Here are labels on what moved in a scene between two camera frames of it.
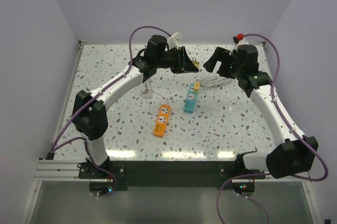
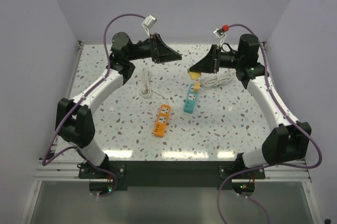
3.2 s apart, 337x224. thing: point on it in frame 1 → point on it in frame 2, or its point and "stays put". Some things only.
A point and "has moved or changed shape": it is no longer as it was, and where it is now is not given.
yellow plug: x=197 y=63 has moved or changed shape
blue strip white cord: x=212 y=81 stays put
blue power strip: x=191 y=100 stays put
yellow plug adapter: x=196 y=87 stays put
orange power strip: x=159 y=129 stays put
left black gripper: x=184 y=64 → x=163 y=53
